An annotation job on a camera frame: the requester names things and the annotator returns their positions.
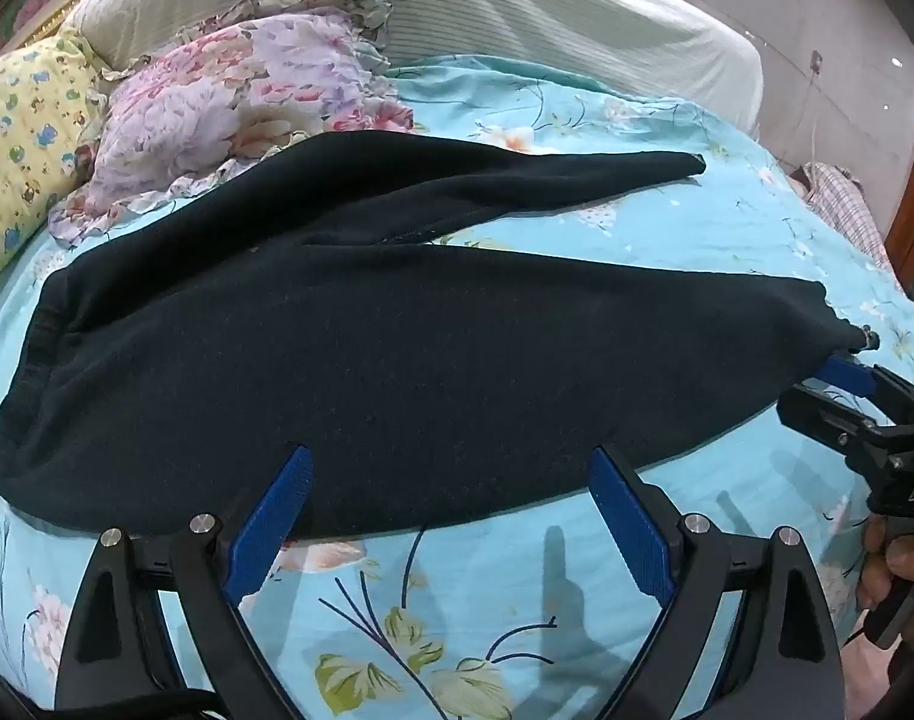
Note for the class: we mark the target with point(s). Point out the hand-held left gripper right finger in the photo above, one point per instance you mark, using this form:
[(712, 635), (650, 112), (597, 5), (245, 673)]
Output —
[(629, 517)]

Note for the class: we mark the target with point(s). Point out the pink floral pillow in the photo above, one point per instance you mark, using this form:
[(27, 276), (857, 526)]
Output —
[(202, 105)]

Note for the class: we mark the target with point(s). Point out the blue floral bedsheet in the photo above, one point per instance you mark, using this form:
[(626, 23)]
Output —
[(502, 615)]

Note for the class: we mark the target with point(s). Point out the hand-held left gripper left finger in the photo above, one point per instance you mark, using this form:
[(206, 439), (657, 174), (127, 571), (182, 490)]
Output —
[(273, 510)]

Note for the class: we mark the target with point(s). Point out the black pants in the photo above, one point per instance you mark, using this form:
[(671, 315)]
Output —
[(352, 352)]

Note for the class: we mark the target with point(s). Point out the checked cloth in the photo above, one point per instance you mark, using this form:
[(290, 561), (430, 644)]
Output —
[(847, 202)]

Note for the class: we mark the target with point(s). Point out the yellow cartoon print pillow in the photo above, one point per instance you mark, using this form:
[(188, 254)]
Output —
[(21, 150)]

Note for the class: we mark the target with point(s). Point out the person's right hand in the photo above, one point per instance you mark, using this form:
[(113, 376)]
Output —
[(910, 562)]

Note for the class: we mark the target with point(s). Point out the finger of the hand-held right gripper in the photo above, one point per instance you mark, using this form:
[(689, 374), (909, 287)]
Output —
[(865, 337), (847, 375)]

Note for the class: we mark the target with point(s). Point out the wall socket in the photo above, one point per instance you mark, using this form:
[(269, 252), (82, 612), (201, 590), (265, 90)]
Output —
[(817, 62)]

